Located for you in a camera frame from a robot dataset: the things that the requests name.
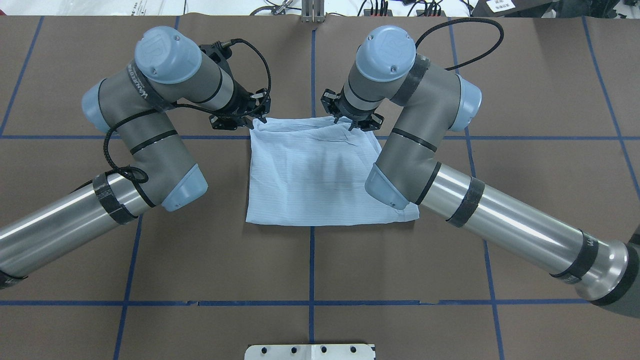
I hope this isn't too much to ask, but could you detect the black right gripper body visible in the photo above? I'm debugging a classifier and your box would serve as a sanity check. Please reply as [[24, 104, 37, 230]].
[[333, 97, 373, 123]]

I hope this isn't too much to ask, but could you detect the light blue button-up shirt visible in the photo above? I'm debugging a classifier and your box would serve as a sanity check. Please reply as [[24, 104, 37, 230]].
[[246, 116, 419, 227]]

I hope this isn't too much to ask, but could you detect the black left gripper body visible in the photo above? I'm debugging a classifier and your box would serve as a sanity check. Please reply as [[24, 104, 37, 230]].
[[227, 82, 261, 121]]

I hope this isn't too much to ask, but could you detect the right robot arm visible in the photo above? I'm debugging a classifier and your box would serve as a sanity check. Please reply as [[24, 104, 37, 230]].
[[321, 25, 640, 318]]

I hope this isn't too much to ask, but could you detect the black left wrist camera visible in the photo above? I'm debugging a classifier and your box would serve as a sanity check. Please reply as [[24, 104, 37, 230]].
[[198, 41, 233, 76]]

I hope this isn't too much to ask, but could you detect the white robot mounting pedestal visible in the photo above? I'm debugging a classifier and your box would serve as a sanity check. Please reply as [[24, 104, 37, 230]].
[[244, 343, 377, 360]]

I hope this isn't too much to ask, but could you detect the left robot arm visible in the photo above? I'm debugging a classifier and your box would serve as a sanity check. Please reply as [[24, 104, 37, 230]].
[[0, 25, 272, 289]]

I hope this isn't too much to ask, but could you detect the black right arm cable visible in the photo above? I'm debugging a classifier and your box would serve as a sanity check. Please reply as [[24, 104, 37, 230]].
[[415, 18, 505, 72]]

